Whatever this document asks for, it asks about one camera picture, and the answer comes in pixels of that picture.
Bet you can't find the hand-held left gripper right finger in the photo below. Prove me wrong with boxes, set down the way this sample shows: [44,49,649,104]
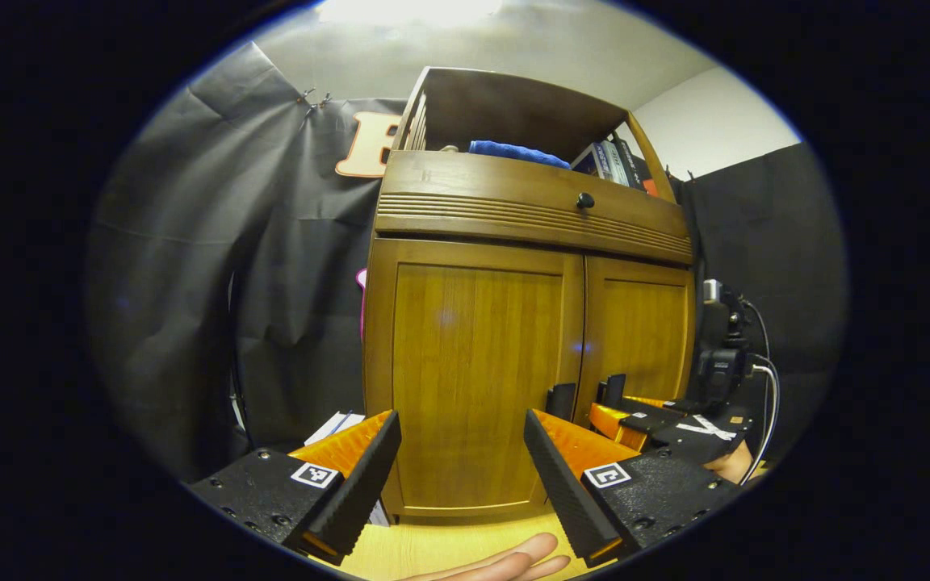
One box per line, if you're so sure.
[523,408,748,568]

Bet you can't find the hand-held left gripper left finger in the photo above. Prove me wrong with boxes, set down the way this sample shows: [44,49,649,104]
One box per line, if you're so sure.
[191,409,403,567]

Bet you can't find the wooden shoe cabinet door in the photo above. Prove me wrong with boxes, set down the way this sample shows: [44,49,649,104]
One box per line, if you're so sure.
[574,256,696,428]
[364,236,587,519]

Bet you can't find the wooden double-door shoe cabinet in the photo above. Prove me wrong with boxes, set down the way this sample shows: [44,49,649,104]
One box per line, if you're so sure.
[362,66,698,525]

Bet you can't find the black backdrop cloth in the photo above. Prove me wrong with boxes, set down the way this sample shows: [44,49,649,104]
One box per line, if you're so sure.
[86,40,704,485]
[679,141,849,469]

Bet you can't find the pale striped spine book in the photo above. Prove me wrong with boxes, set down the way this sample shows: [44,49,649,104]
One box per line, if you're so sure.
[594,139,627,185]

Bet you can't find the blue folded towel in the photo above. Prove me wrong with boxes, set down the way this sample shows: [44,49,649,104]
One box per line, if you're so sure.
[467,140,572,170]

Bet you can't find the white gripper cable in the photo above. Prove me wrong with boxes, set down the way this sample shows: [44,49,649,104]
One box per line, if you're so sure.
[744,363,781,487]

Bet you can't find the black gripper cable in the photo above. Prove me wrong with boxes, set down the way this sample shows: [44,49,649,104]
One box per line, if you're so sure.
[741,297,774,366]

